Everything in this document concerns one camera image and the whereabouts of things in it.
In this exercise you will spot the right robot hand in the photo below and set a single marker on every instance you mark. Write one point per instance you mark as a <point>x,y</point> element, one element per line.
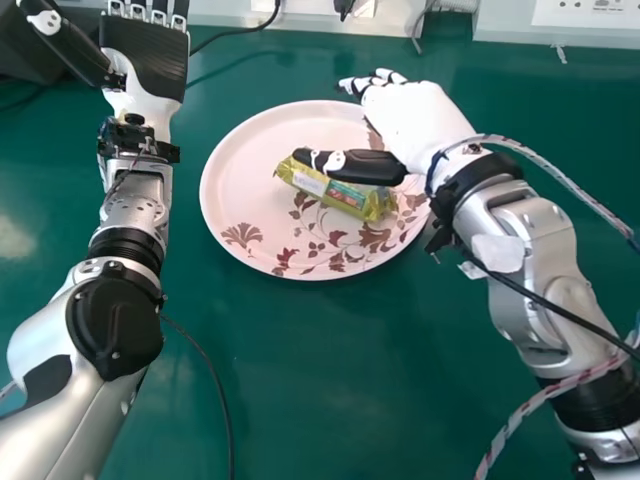
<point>420,125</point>

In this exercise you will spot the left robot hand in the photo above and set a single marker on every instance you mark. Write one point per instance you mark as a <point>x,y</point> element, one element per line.
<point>150,65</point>

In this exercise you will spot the yellow-green biscuit packet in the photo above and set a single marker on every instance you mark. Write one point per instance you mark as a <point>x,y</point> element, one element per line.
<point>350,200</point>

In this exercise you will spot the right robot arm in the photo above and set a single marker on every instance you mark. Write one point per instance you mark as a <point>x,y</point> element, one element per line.
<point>525,220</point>

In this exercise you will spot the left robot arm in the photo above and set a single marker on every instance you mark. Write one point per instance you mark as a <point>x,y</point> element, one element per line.
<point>115,210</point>

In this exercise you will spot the plate with brown leaf pattern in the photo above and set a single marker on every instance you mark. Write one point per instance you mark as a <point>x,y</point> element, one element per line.
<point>250,190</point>

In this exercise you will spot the white double socket plate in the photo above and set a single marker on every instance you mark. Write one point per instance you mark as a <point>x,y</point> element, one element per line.
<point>575,12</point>

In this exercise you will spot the black plug adapter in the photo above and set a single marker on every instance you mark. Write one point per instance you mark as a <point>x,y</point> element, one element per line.
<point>347,9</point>

